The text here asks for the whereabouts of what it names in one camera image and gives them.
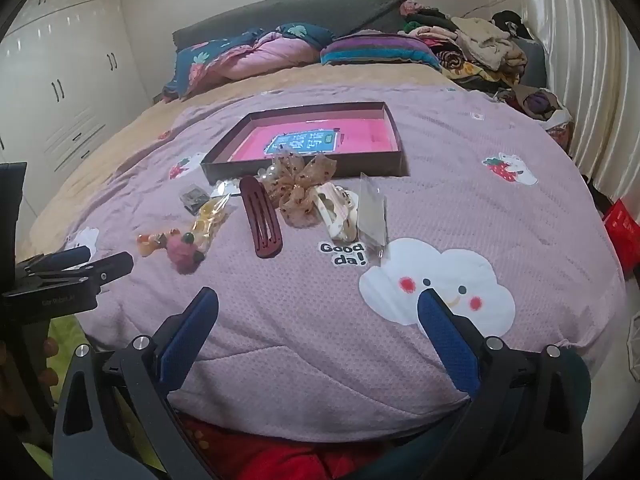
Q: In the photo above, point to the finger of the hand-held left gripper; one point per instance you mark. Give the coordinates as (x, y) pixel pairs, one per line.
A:
(112, 266)
(65, 257)

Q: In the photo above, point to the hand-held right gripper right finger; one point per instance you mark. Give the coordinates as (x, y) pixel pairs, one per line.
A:
(447, 340)

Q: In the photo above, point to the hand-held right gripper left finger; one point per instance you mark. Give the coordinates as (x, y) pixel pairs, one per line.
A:
(192, 330)

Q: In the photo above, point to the orange candy hair clip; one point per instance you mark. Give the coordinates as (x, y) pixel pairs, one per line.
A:
(150, 245)

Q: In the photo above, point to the pink plush strawberry hair clip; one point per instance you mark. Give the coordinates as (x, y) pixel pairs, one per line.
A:
(180, 252)

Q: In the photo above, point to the small square packet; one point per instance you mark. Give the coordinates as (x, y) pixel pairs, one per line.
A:
(192, 197)

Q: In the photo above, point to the dark red hair clip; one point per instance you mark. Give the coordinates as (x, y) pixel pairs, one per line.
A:
(262, 230)

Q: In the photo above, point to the clear plastic packet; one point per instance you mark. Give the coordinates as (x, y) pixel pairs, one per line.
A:
(372, 215)

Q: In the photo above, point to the beige organza bow scrunchie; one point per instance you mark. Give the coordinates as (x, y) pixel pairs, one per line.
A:
(300, 185)

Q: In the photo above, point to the brown shallow box tray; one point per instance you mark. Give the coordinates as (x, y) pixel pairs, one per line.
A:
(370, 165)

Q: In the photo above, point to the person's left hand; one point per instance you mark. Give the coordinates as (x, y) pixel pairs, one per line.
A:
(49, 360)

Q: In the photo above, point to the green cloth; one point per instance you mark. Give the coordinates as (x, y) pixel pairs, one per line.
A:
(62, 327)

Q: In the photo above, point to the purple printed blanket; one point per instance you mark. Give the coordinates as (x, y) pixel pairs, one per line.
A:
(300, 335)

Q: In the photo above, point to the white small packet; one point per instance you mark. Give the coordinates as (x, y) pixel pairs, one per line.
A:
(225, 189)

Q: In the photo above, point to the beige bed sheet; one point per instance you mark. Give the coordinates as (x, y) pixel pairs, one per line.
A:
(125, 130)

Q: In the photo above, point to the red cloth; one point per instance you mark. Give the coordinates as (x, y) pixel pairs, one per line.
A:
(280, 460)

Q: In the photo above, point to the cream claw hair clip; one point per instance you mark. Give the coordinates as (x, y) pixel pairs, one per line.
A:
(335, 220)

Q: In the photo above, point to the white wardrobe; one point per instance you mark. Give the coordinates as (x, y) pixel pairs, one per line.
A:
(65, 60)

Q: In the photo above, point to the red bag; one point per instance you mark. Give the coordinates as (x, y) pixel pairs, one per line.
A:
(625, 232)

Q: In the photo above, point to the pink book with blue label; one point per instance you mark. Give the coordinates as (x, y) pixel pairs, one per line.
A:
(360, 135)

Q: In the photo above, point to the bag of clothes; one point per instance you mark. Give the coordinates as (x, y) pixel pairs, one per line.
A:
(537, 102)

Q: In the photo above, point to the navy and pink quilt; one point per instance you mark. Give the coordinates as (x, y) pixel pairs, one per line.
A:
(270, 55)

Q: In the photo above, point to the grey cushion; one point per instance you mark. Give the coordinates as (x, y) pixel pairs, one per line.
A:
(535, 65)

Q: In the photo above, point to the striped purple pillow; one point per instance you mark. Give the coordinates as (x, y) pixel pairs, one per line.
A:
(375, 52)

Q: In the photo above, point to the pile of clothes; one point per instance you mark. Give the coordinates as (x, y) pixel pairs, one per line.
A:
(485, 40)

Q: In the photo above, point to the white pleated curtain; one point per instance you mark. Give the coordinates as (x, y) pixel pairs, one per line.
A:
(590, 60)

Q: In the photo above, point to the grey headboard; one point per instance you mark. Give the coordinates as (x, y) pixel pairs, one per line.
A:
(300, 10)

